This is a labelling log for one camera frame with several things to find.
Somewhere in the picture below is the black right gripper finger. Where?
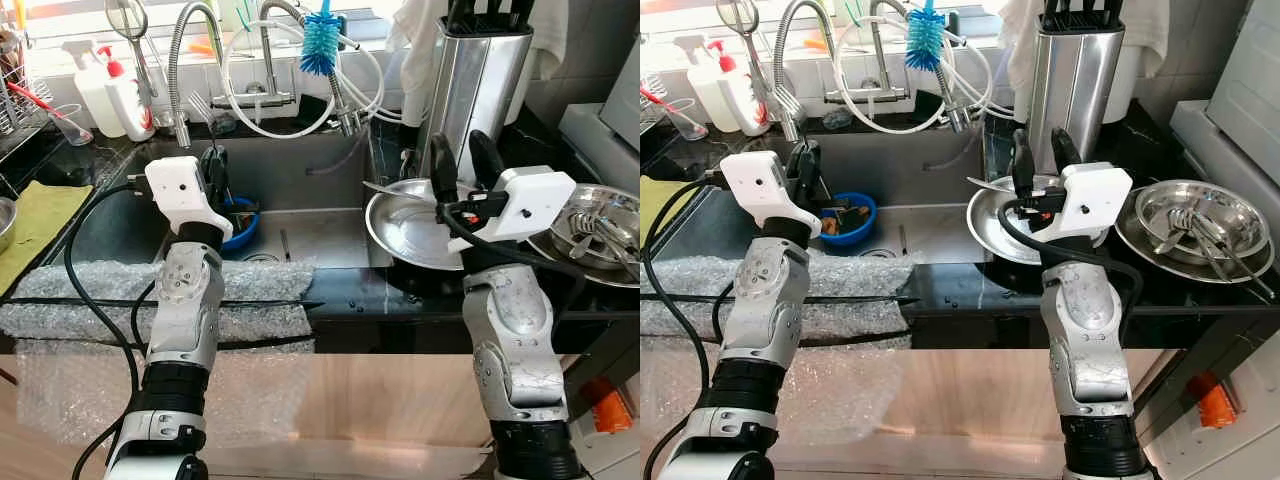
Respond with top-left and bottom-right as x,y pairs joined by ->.
467,129 -> 507,196
429,132 -> 460,206
1047,127 -> 1081,186
1010,128 -> 1036,201

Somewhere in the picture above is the steel kitchen sink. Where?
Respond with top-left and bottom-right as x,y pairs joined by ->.
45,135 -> 401,276
700,135 -> 991,271

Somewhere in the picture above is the light wood kitchen cabinet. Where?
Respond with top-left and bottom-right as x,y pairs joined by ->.
640,345 -> 1280,480
0,345 -> 641,480

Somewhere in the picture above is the blue plastic bowl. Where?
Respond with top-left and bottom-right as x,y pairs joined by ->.
818,192 -> 879,248
218,195 -> 261,251

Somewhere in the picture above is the deep steel plate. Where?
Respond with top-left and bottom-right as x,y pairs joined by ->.
966,175 -> 1111,266
364,178 -> 501,273

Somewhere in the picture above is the white plastic tube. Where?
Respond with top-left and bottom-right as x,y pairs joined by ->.
832,18 -> 996,136
945,28 -> 1006,121
335,30 -> 401,126
218,20 -> 386,141

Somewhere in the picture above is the steel knife block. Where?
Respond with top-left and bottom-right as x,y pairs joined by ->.
420,18 -> 536,191
1025,22 -> 1126,186

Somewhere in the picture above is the steel arched tap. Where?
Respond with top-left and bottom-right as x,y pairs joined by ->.
208,0 -> 366,139
822,0 -> 976,136

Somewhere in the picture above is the white bottle with red pump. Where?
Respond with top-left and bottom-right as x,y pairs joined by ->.
97,47 -> 157,144
705,42 -> 769,139

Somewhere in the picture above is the flexible steel faucet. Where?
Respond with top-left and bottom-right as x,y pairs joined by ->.
772,0 -> 836,146
166,0 -> 223,151

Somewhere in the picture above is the white appliance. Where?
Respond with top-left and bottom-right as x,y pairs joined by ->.
557,50 -> 641,201
1168,0 -> 1280,206

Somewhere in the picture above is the large steel plate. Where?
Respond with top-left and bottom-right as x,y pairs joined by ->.
1113,180 -> 1273,286
525,183 -> 641,291

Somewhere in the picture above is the steel bowl holding cutlery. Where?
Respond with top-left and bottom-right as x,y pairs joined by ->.
550,183 -> 641,269
1136,180 -> 1271,263

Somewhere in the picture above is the white spray bottle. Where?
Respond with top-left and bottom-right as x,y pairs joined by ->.
672,38 -> 736,134
60,40 -> 126,139

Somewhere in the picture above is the clear plastic cup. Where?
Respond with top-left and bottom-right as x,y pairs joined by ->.
660,98 -> 707,143
45,103 -> 94,149

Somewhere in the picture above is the green cloth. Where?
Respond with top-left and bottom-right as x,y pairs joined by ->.
640,178 -> 703,249
0,182 -> 93,298

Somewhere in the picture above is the bubble wrap sheet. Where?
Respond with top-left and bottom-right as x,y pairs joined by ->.
0,252 -> 319,451
640,248 -> 916,451

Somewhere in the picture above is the long steel cutlery piece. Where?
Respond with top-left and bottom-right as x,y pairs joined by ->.
590,215 -> 641,283
1190,212 -> 1280,301

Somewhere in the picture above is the blue bottle brush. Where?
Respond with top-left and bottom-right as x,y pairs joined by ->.
905,0 -> 948,74
299,0 -> 344,79

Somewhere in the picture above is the metal mesh strainer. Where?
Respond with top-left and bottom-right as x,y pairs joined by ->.
713,0 -> 769,101
103,0 -> 161,101

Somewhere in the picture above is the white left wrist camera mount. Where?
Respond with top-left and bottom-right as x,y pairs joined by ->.
718,150 -> 811,241
144,156 -> 234,243

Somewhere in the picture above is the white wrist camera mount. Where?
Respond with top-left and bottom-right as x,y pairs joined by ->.
1030,160 -> 1136,246
718,150 -> 811,241
447,165 -> 579,253
144,156 -> 234,243

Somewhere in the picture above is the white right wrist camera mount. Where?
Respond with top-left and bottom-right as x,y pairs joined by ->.
447,165 -> 579,253
1030,160 -> 1136,246

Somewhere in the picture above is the clear soft hose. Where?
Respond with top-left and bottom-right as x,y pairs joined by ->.
920,125 -> 986,173
303,125 -> 373,178

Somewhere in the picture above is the wire dish rack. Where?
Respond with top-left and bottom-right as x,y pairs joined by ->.
640,70 -> 666,133
0,55 -> 51,166

